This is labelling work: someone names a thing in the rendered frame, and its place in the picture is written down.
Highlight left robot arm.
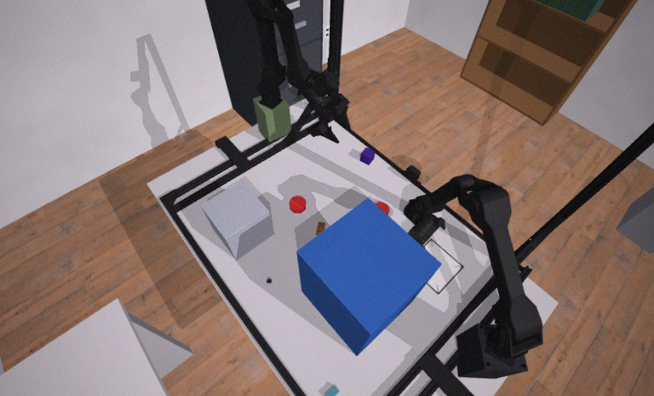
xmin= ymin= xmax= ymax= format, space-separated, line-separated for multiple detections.
xmin=404 ymin=174 xmax=543 ymax=366

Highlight purple cube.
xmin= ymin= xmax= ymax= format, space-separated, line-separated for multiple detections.
xmin=360 ymin=147 xmax=376 ymax=165

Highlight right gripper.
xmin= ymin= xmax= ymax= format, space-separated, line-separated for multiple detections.
xmin=310 ymin=96 xmax=351 ymax=143

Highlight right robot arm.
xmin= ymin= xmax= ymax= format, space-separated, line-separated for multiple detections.
xmin=247 ymin=0 xmax=347 ymax=118

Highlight small teal block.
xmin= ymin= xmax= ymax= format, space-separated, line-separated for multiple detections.
xmin=325 ymin=387 xmax=340 ymax=396

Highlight dark red disk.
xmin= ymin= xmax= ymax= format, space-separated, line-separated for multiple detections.
xmin=290 ymin=196 xmax=306 ymax=213
xmin=375 ymin=202 xmax=390 ymax=215

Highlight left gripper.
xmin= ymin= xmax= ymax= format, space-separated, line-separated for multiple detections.
xmin=410 ymin=226 xmax=429 ymax=245

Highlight large blue box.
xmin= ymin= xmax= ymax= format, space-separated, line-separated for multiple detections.
xmin=296 ymin=198 xmax=441 ymax=356

